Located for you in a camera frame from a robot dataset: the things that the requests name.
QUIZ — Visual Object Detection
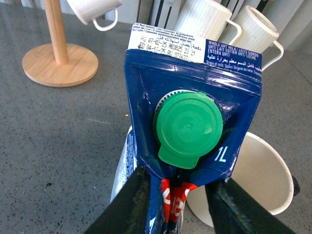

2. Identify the white pleated curtain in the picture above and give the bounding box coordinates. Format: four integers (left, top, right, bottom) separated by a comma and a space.
0, 0, 312, 51

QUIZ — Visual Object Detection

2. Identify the black wire mug rack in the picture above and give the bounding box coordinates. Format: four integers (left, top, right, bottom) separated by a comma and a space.
136, 0, 276, 30

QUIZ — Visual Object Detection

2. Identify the blue white milk carton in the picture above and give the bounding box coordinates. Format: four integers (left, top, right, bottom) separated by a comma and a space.
112, 23, 262, 234

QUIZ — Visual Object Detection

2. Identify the wooden mug tree stand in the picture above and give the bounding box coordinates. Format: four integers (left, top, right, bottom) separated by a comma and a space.
22, 0, 98, 88

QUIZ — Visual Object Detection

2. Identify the white smiley face mug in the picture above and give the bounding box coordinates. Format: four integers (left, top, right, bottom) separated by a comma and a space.
185, 132, 301, 228

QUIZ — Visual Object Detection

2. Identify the white ribbed mug right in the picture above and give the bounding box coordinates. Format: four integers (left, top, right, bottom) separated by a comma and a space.
218, 5, 284, 71

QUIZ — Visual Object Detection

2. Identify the small white hanging cup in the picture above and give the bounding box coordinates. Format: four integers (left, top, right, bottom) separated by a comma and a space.
67, 0, 123, 32

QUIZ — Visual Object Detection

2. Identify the white ribbed mug left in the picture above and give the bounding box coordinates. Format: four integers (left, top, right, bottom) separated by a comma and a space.
173, 0, 242, 45

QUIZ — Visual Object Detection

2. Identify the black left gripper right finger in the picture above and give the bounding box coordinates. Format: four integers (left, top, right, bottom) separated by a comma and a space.
205, 179, 294, 234

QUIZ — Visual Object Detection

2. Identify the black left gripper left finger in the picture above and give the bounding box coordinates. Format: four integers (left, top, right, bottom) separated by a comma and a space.
85, 166, 149, 234

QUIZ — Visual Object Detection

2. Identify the white ribbed mug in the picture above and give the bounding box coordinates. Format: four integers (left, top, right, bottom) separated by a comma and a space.
218, 5, 284, 71
173, 0, 242, 45

